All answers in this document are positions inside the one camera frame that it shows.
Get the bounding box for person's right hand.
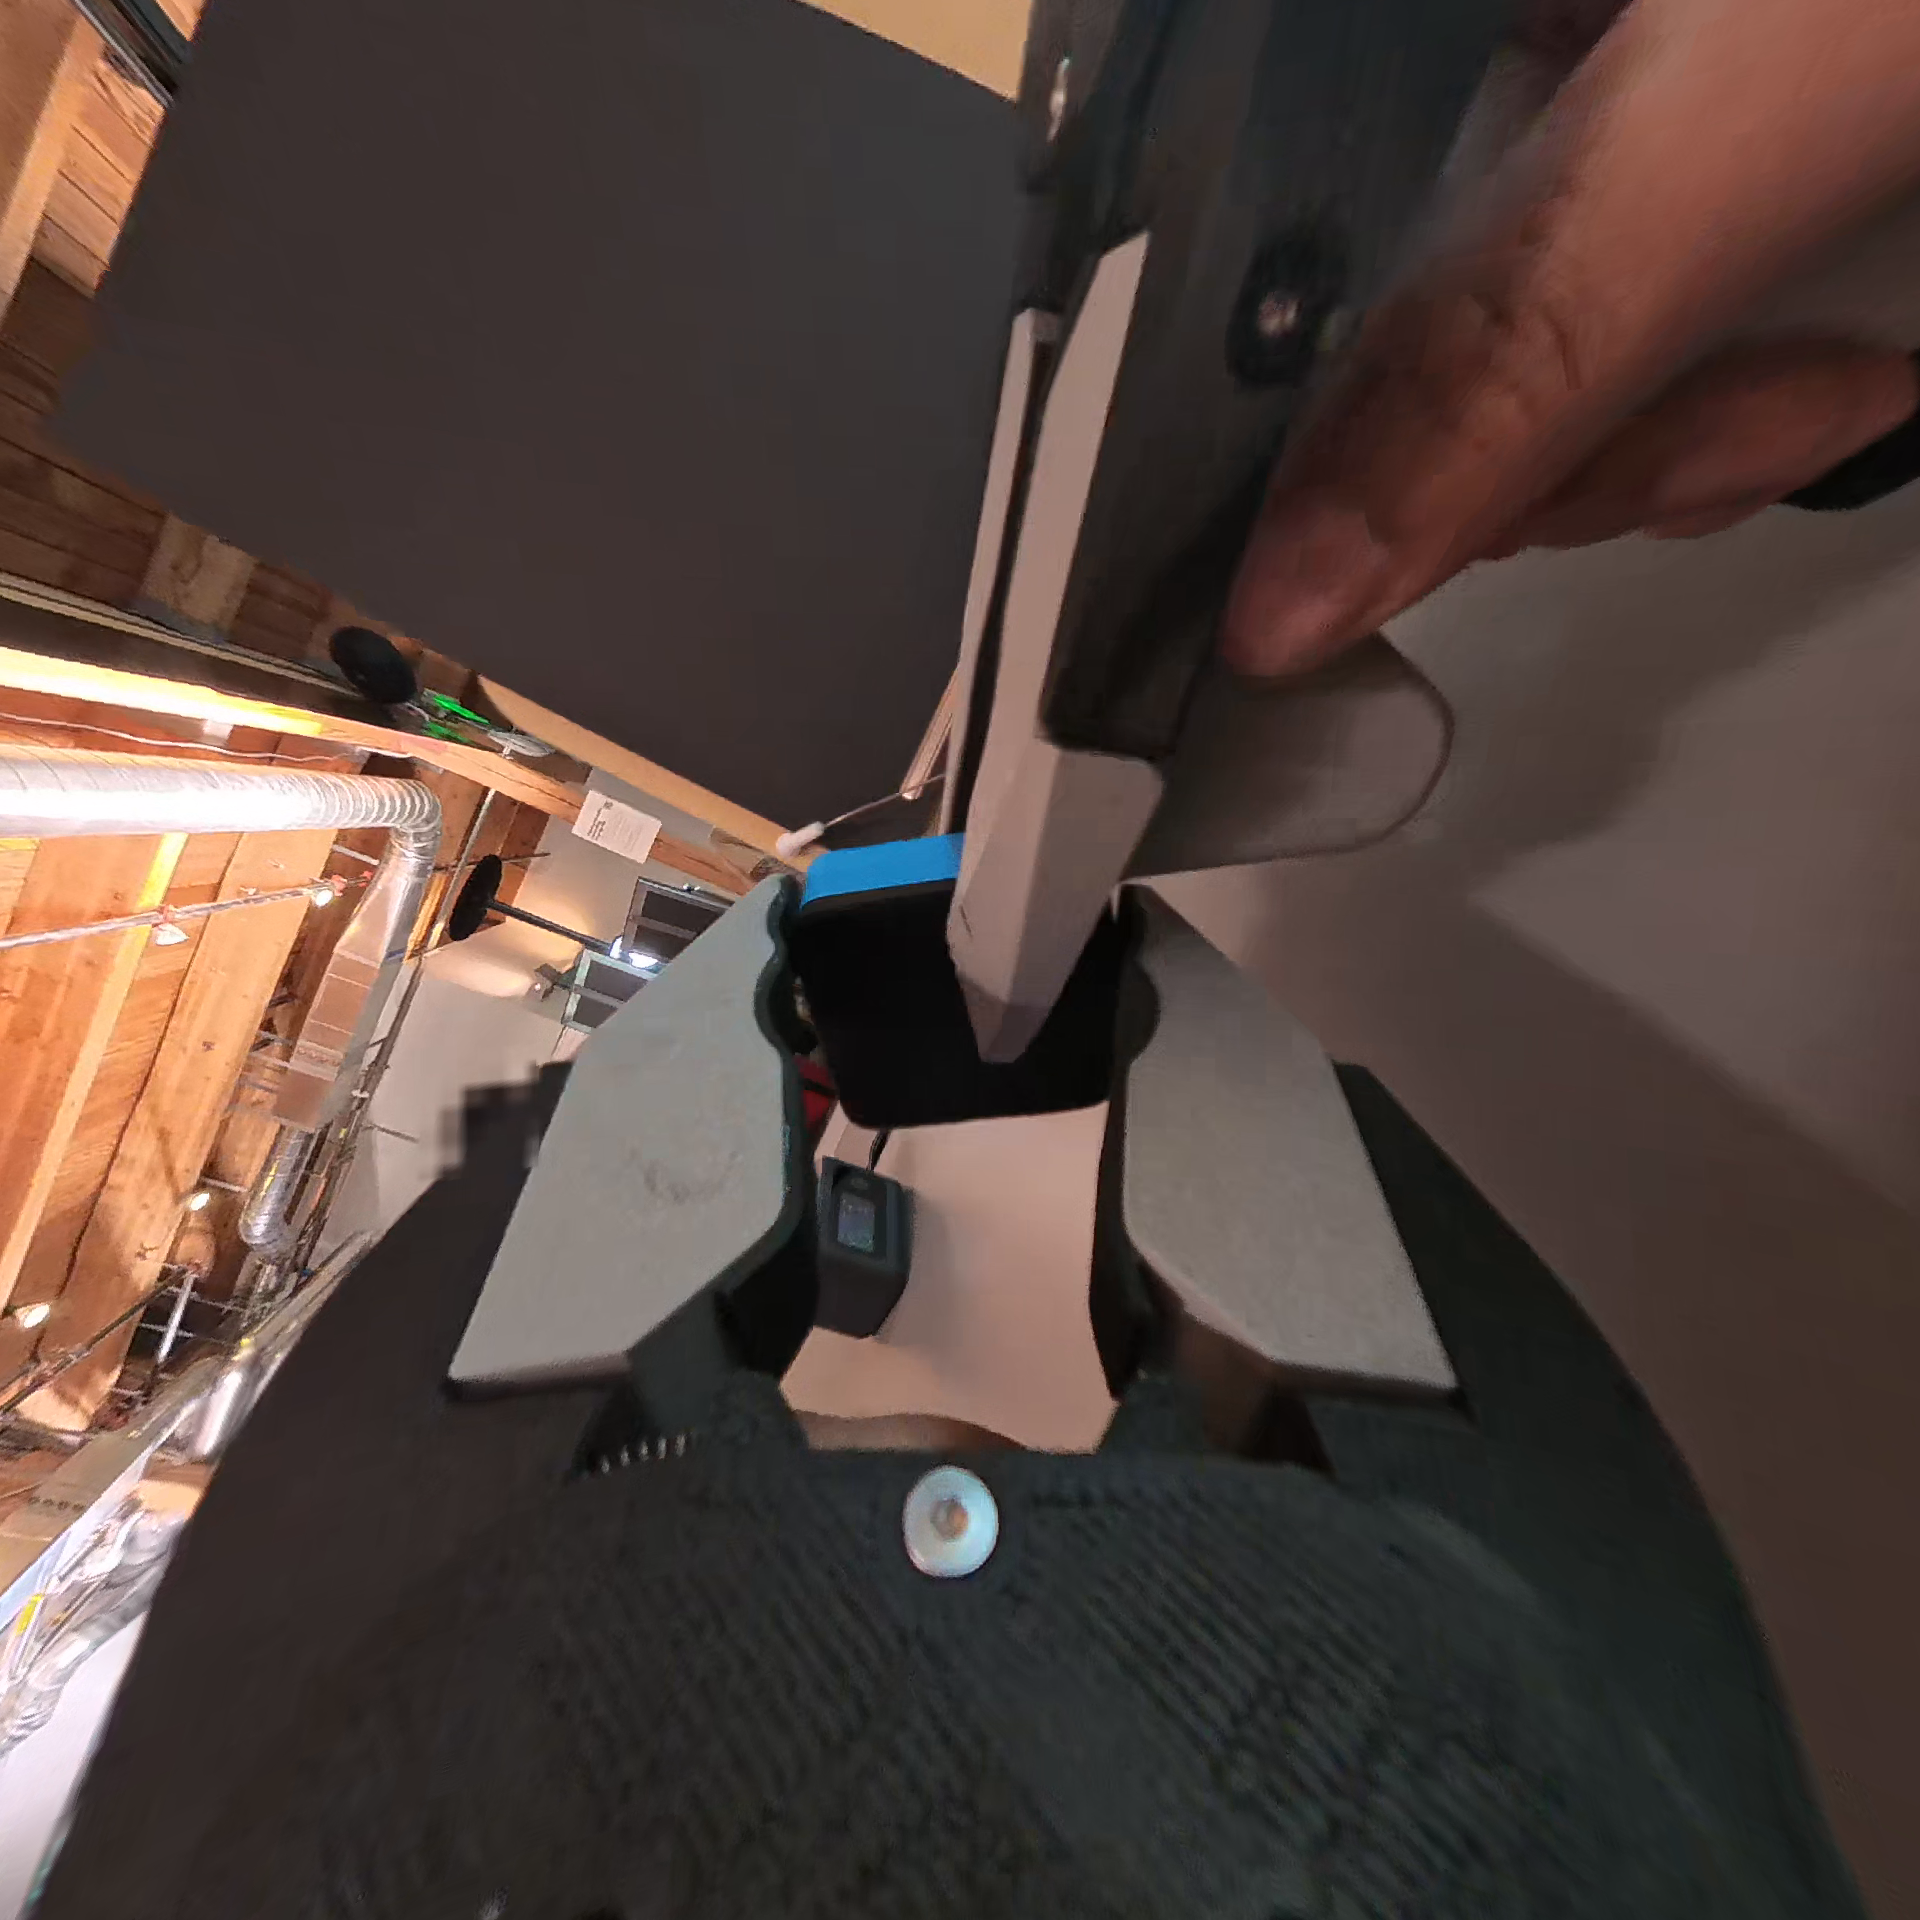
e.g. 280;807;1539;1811
1224;0;1920;680

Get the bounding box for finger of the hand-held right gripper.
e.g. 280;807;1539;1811
938;311;1052;858
944;231;1457;1062

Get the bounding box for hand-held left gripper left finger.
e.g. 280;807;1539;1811
445;872;823;1395

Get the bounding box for long ceiling light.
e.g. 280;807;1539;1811
0;643;331;741

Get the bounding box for steel wire with white cap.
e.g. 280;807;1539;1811
777;791;940;868

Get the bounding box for black panel with wooden rim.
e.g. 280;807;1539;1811
48;0;1057;888

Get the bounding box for grey display panel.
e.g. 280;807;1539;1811
617;877;712;970
557;943;640;1037

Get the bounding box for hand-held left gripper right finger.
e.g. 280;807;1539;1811
1088;885;1463;1402

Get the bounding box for blue-topped black battery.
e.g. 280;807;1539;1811
786;837;1133;1130

